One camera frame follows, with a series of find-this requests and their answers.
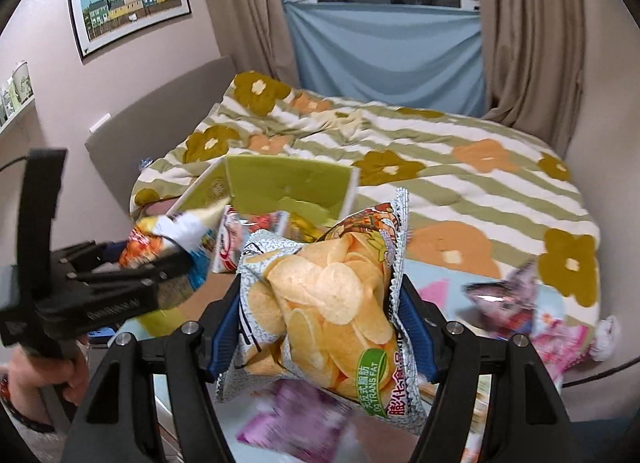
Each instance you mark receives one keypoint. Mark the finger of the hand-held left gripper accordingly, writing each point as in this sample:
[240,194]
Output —
[85,253]
[150,273]

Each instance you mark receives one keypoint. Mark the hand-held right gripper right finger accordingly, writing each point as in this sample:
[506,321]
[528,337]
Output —
[416,330]

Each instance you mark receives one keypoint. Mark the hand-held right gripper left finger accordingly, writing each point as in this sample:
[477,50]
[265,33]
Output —
[222,343]

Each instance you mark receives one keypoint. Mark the orange white snack bag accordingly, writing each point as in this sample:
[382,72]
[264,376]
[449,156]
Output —
[165,238]

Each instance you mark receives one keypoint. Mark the purple cartoon snack bag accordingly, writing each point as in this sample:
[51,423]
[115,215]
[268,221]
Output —
[505,298]

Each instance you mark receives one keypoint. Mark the potato chip bag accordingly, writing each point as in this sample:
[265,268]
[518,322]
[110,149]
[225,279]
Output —
[325,303]

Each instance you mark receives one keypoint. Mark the pink white snack packet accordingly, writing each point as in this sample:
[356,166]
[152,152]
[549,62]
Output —
[555,343]

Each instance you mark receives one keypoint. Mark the person's left hand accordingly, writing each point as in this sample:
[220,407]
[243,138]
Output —
[70,368]

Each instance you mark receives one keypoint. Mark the red white snack packet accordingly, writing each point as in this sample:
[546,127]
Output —
[227,253]

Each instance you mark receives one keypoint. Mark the yellow snack packet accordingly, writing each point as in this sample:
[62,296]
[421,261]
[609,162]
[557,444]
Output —
[302,229]

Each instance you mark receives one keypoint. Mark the floral striped blanket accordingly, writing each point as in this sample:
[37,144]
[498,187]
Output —
[450,193]

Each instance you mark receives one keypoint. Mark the grey headboard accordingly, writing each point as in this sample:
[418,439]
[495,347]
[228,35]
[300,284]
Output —
[150,118]

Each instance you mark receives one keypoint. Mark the white green mug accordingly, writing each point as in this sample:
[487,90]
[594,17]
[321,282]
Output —
[7,100]
[22,83]

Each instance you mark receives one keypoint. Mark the dark blue cloth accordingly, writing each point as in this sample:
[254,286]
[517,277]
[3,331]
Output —
[595,443]

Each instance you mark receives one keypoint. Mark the framed houses picture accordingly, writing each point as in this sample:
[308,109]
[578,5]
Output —
[130,0]

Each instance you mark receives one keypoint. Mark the beige curtain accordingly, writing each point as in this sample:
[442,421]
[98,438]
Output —
[530,43]
[245,18]

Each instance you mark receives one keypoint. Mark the white wall socket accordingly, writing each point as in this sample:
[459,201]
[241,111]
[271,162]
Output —
[100,122]

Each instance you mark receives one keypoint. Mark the wall shelf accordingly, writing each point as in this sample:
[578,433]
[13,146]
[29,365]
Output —
[17,115]

